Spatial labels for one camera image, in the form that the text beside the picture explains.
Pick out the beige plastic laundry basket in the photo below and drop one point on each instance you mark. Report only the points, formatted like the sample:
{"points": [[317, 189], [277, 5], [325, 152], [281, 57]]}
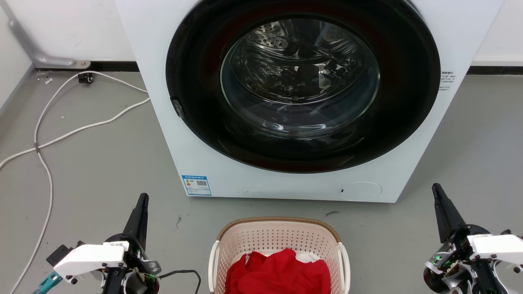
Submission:
{"points": [[278, 237]]}

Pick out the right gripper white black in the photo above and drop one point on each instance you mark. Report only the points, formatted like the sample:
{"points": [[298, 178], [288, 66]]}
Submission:
{"points": [[490, 249]]}

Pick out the white garment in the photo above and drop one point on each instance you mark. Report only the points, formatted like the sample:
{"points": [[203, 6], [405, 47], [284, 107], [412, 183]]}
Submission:
{"points": [[307, 257]]}

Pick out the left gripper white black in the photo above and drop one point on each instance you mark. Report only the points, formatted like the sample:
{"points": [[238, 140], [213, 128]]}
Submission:
{"points": [[92, 258]]}

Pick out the blue energy label sticker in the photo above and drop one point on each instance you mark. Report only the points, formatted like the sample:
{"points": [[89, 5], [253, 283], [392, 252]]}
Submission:
{"points": [[196, 185]]}

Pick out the red garment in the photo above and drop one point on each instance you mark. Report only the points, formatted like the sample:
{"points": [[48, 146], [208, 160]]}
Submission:
{"points": [[278, 275]]}

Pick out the grey wall pipe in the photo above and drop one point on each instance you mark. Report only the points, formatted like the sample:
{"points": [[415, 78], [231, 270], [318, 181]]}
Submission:
{"points": [[28, 45]]}

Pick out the black round washer door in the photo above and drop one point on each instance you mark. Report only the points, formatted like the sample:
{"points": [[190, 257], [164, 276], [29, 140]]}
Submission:
{"points": [[196, 61]]}

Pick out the round white filter cover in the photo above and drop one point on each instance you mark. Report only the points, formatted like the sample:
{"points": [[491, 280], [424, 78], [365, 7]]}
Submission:
{"points": [[360, 191]]}

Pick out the small printed text sticker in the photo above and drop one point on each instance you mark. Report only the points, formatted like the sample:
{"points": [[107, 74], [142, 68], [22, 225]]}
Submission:
{"points": [[447, 81]]}

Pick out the white front-load washing machine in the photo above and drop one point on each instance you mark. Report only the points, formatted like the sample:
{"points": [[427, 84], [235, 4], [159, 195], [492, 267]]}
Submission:
{"points": [[408, 171]]}

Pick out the steel washer drum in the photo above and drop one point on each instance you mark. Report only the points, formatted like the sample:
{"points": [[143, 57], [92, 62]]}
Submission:
{"points": [[300, 77]]}

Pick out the small black floor plug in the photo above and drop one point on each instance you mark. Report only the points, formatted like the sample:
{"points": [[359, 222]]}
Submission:
{"points": [[85, 77]]}

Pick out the small white floor scrap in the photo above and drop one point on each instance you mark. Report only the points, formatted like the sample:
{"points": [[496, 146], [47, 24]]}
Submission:
{"points": [[48, 81]]}

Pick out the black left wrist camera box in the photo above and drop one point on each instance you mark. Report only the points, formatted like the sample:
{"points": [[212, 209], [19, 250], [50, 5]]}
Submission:
{"points": [[61, 253]]}

